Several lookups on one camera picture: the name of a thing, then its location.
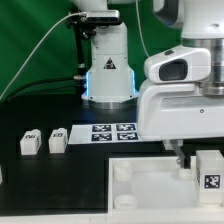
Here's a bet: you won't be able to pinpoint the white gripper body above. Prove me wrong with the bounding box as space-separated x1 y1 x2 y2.
137 80 224 141

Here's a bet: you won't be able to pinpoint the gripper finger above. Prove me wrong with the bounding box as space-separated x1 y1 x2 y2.
170 140 186 169

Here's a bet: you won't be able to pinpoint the white square tabletop tray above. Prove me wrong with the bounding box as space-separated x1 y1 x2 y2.
108 157 224 224

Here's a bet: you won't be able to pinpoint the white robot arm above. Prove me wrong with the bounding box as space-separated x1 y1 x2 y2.
70 0 224 146

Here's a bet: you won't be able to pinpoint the white sheet with markers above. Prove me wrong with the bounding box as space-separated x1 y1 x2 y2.
69 123 143 145

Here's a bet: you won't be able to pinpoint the white block left edge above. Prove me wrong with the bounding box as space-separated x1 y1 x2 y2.
0 166 3 185

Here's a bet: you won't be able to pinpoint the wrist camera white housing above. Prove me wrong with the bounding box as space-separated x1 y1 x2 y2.
144 45 211 84

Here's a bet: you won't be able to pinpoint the black cables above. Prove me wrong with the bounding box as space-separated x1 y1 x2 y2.
3 75 88 103

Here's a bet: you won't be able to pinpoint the black camera on stand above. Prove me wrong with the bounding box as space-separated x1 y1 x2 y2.
66 10 121 68

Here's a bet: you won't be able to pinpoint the grey camera cable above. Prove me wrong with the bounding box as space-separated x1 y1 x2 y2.
0 12 88 101

